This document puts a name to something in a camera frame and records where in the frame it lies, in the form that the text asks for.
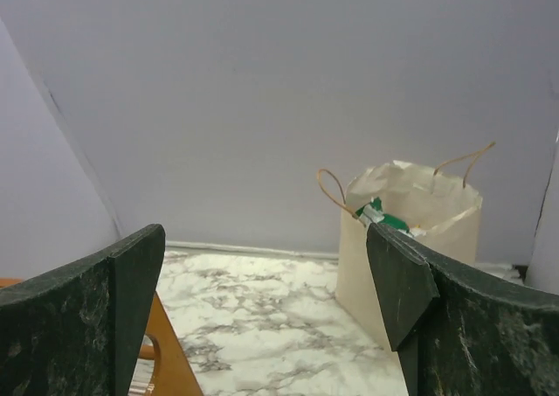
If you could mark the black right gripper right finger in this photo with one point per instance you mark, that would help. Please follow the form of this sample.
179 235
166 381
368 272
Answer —
458 330

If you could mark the beige paper bag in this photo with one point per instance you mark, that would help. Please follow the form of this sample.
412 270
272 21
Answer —
438 210

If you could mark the green snack bag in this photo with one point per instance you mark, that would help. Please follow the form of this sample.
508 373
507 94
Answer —
373 212

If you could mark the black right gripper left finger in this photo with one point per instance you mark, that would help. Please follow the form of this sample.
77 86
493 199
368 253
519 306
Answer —
134 263

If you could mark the orange wooden rack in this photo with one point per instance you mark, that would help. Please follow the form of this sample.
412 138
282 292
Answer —
168 352

